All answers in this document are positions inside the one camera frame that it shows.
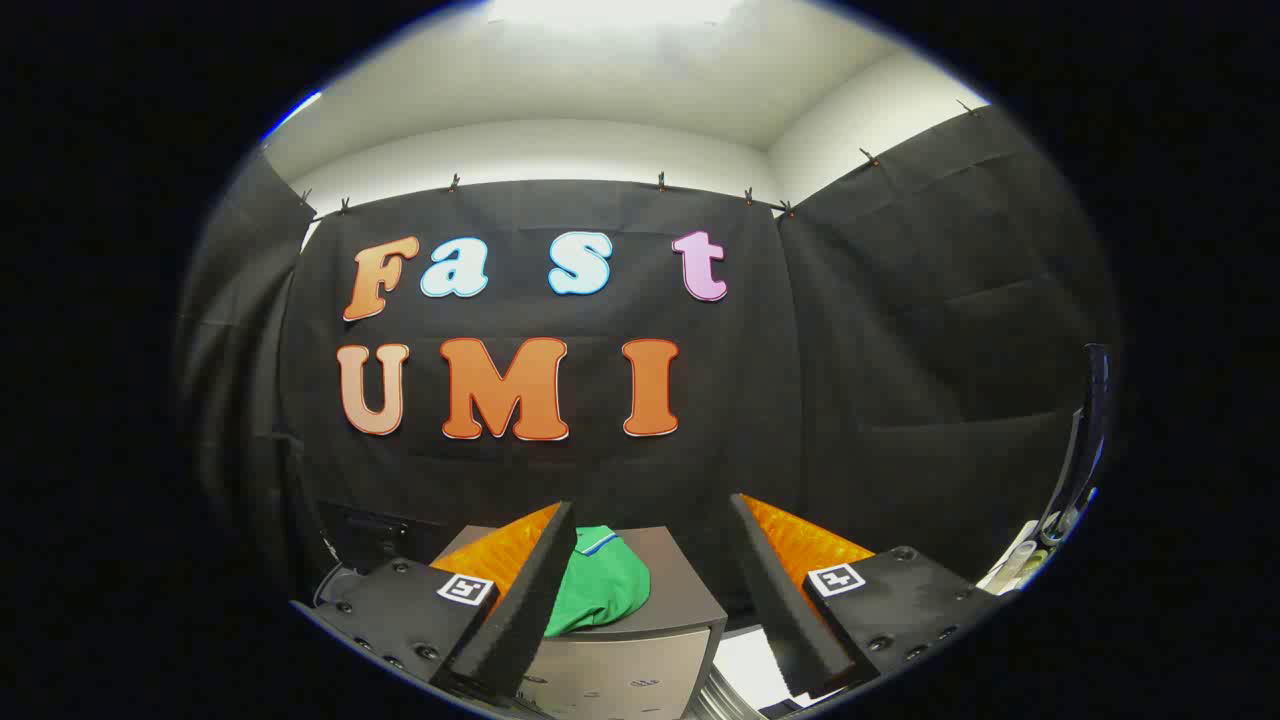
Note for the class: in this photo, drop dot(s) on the row of small cloth clips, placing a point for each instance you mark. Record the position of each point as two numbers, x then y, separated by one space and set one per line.
661 181

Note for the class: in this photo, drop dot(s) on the green polo shirt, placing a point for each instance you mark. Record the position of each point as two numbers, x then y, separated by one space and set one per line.
600 590

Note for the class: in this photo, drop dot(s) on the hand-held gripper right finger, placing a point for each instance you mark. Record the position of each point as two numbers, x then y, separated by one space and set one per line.
780 610

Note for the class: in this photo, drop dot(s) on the grey cabinet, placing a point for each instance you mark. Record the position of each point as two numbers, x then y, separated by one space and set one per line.
680 590

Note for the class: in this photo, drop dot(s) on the white items pile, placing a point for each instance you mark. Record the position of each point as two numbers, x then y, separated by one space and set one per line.
1015 565

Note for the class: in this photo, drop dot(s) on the black curved frame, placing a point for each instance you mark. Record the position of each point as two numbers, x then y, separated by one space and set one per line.
1088 440

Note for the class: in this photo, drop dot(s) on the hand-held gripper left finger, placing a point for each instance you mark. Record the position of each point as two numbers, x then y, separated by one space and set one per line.
520 610

